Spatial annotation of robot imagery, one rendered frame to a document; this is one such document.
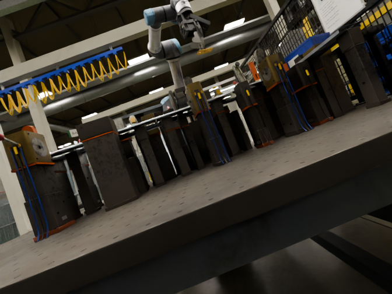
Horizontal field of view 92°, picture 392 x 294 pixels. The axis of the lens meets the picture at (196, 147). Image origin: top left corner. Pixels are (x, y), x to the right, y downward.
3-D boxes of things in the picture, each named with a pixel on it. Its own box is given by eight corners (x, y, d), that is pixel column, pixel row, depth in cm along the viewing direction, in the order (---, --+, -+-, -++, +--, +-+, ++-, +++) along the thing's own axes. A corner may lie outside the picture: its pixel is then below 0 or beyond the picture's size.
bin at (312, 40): (318, 57, 106) (309, 36, 107) (282, 83, 135) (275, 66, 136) (339, 51, 111) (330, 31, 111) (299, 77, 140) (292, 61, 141)
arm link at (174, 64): (174, 108, 175) (157, 41, 146) (189, 103, 178) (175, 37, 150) (178, 112, 165) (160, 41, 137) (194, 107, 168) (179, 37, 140)
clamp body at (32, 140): (27, 247, 58) (-11, 136, 60) (53, 232, 72) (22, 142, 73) (56, 235, 60) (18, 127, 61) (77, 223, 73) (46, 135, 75)
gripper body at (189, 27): (183, 41, 100) (175, 20, 100) (198, 38, 102) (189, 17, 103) (186, 31, 93) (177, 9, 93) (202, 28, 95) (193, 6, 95)
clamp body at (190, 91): (220, 167, 71) (186, 81, 73) (212, 167, 83) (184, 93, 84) (235, 161, 72) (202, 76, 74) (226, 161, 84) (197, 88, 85)
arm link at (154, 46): (144, 50, 148) (140, 2, 100) (158, 47, 150) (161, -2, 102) (150, 65, 148) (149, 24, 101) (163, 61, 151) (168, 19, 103)
